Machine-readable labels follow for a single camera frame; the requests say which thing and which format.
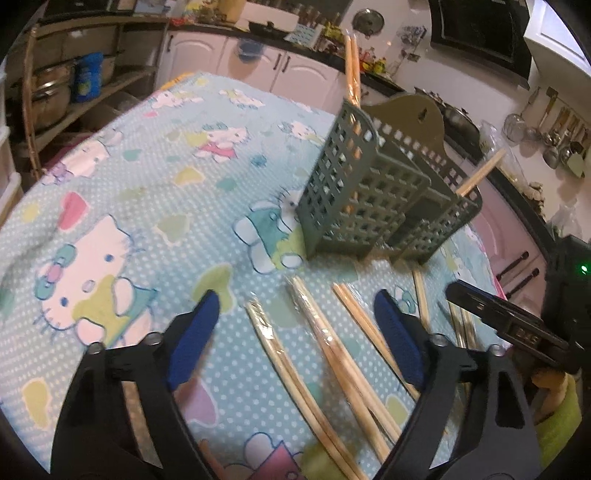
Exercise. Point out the plastic-wrapped chopstick pair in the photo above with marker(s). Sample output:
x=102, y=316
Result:
x=353, y=78
x=420, y=295
x=355, y=309
x=480, y=173
x=464, y=327
x=323, y=341
x=277, y=350

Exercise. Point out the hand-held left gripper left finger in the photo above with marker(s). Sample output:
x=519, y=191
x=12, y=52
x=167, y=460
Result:
x=194, y=344

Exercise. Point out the cartoon cat printed blanket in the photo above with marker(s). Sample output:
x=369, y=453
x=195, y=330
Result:
x=161, y=184

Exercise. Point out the group of condiment bottles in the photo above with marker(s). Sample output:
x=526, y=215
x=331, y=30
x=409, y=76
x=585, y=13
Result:
x=374, y=62

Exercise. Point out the white arched-door cabinets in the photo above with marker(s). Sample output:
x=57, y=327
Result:
x=198, y=53

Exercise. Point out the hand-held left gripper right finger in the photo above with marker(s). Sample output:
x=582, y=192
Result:
x=399, y=344

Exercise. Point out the white upper cabinet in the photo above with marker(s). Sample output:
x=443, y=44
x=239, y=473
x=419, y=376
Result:
x=563, y=27

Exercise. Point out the wooden kitchen shelf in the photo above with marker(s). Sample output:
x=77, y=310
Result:
x=115, y=82

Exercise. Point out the person's right hand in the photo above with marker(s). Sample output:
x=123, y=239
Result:
x=549, y=385

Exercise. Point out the small steel pot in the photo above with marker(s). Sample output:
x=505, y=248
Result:
x=111, y=67

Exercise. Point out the steel pot lid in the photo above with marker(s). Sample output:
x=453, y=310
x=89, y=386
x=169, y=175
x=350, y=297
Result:
x=369, y=21

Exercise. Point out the row of hanging kitchen utensils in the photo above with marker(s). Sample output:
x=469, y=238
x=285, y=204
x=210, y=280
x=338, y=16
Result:
x=554, y=138

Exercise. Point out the row of spice jars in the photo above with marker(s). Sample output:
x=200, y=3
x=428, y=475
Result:
x=318, y=14

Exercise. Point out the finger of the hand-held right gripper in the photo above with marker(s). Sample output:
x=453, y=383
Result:
x=503, y=323

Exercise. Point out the white countertop box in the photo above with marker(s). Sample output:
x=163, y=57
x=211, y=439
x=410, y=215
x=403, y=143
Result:
x=277, y=14

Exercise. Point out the wooden cutting board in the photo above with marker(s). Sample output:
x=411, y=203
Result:
x=231, y=5

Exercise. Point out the blue patterned box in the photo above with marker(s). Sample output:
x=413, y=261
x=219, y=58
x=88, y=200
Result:
x=305, y=36

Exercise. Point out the clear plastic bag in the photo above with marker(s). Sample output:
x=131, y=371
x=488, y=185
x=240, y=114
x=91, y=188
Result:
x=565, y=221

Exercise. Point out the black frying pan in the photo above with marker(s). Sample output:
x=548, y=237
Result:
x=268, y=28

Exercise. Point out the green plastic utensil holder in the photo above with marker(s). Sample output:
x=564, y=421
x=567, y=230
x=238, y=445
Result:
x=360, y=198

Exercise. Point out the large steel pot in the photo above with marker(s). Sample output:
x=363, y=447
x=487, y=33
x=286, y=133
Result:
x=51, y=94

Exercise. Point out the black wok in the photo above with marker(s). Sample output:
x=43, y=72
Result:
x=455, y=117

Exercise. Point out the pale stove-side cabinets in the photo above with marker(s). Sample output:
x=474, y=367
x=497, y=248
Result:
x=508, y=240

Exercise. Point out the black range hood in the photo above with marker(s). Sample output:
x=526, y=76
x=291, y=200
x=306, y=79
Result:
x=485, y=32

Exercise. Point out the blue printed bag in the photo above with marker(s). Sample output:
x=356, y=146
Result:
x=87, y=76

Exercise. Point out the wall hook rack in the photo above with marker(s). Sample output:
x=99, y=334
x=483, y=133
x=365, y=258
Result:
x=411, y=39

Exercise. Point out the blue hanging cloth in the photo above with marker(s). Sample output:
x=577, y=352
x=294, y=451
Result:
x=249, y=48

